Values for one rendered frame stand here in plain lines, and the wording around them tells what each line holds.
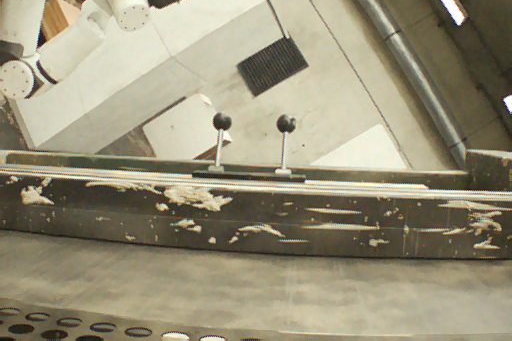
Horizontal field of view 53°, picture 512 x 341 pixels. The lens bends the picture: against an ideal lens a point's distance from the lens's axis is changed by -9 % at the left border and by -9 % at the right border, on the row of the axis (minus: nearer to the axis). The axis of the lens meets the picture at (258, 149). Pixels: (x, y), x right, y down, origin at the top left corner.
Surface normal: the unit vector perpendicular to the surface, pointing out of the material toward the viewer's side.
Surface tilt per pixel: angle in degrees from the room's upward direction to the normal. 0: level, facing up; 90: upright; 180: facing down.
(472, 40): 90
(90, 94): 90
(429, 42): 90
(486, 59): 90
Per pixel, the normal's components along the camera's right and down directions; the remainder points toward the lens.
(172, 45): -0.15, -0.05
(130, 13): 0.44, 0.71
